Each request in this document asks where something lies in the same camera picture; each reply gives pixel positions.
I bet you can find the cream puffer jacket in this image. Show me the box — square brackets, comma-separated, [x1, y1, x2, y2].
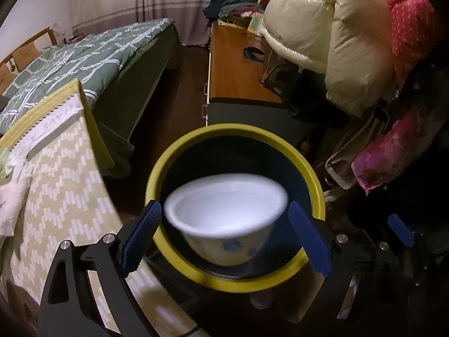
[262, 0, 398, 117]

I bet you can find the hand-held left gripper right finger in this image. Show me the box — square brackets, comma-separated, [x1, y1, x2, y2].
[288, 200, 411, 337]

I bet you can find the striped beige curtain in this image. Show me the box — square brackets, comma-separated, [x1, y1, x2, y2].
[70, 0, 271, 47]

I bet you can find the yellow-rimmed dark blue trash bin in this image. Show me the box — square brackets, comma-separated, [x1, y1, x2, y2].
[145, 124, 326, 293]

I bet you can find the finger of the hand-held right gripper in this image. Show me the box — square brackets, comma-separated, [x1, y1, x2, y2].
[386, 213, 416, 253]

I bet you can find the white paper towel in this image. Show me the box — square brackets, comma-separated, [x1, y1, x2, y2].
[0, 154, 36, 236]

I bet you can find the wooden dresser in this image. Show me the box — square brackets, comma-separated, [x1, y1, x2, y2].
[201, 21, 316, 143]

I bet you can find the wooden headboard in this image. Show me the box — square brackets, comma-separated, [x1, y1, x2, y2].
[0, 27, 58, 94]

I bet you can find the brown patterned bag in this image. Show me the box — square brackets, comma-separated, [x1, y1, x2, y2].
[260, 47, 330, 109]

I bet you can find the beige bag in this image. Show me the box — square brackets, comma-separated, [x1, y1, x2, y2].
[324, 112, 386, 187]

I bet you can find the dark blue strap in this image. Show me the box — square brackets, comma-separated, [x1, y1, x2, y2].
[243, 46, 266, 65]

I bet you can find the pile of folded clothes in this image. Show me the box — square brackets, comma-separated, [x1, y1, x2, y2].
[203, 0, 267, 29]

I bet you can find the pink puffer jacket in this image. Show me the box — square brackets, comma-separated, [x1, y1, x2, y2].
[380, 0, 443, 90]

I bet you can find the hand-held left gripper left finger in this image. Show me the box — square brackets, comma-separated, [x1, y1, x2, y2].
[37, 200, 162, 337]

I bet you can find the light green packet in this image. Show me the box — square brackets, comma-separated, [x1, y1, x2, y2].
[247, 12, 266, 34]

